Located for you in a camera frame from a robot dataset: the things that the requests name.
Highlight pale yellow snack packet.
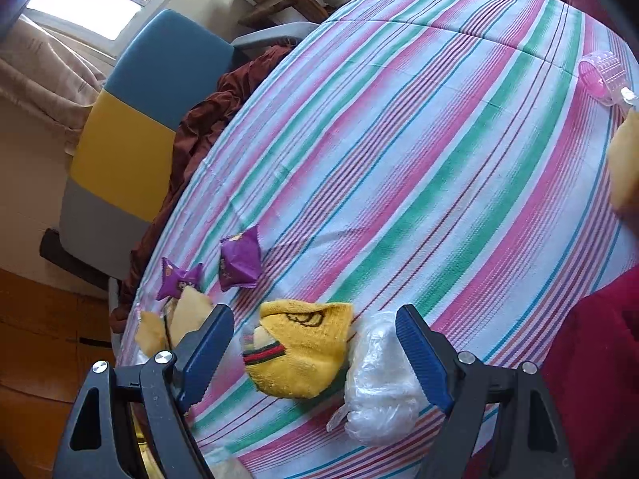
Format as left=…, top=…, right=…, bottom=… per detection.
left=135, top=312, right=168, bottom=355

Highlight yellow knitted sock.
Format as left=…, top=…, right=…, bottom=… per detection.
left=243, top=300, right=354, bottom=400

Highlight blue yellow grey chair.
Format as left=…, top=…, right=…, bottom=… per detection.
left=40, top=9, right=320, bottom=285

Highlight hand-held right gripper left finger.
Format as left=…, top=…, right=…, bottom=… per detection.
left=52, top=303, right=235, bottom=479

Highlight maroon blanket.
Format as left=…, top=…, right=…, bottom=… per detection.
left=110, top=44, right=300, bottom=335

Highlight purple snack packet figure print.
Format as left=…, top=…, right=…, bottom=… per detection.
left=156, top=257, right=203, bottom=301

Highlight striped bed sheet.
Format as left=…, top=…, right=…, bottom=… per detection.
left=115, top=0, right=630, bottom=479

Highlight pink hair roller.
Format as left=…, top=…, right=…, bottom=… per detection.
left=579, top=51, right=627, bottom=107

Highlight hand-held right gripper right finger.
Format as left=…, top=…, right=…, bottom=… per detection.
left=395, top=303, right=575, bottom=479

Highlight clear plastic bag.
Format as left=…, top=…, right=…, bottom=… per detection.
left=327, top=311, right=450, bottom=445

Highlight plain purple snack packet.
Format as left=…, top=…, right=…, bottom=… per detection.
left=220, top=226, right=264, bottom=291

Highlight yellow sponge at right edge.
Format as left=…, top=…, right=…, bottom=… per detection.
left=609, top=110, right=639, bottom=215

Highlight red cloth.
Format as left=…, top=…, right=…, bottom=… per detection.
left=542, top=267, right=639, bottom=479

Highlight beige curtain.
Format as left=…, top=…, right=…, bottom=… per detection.
left=0, top=15, right=108, bottom=131

